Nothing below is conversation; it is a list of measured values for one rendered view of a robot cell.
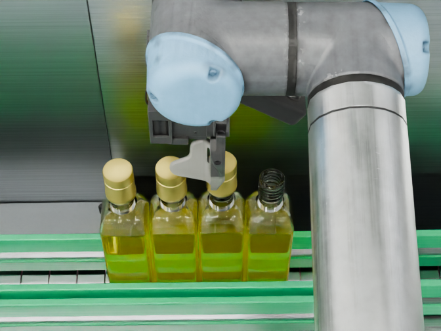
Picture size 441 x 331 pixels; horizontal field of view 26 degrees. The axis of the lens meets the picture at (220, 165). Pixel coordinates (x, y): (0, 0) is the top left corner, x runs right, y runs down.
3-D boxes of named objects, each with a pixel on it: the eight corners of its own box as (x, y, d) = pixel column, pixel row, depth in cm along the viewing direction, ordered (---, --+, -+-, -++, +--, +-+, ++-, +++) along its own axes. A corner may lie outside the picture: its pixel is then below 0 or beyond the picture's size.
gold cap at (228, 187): (237, 172, 110) (237, 149, 107) (237, 198, 108) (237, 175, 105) (206, 172, 110) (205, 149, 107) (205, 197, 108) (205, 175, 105)
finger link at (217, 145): (209, 155, 103) (209, 94, 97) (225, 155, 103) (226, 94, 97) (207, 186, 100) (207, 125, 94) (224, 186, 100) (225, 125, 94)
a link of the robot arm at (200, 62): (290, 67, 70) (286, -35, 77) (138, 67, 70) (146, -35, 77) (285, 134, 76) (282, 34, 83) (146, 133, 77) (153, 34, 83)
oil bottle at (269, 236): (283, 272, 131) (293, 182, 114) (285, 308, 127) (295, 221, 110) (242, 272, 131) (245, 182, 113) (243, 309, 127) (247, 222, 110)
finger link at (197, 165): (171, 186, 107) (168, 125, 100) (224, 187, 107) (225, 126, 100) (170, 207, 104) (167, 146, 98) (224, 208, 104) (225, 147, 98)
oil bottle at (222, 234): (241, 271, 131) (244, 180, 114) (243, 308, 128) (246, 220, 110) (200, 272, 131) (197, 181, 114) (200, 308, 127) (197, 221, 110)
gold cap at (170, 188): (187, 177, 111) (186, 154, 107) (187, 202, 109) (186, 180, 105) (157, 177, 111) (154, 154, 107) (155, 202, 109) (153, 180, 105)
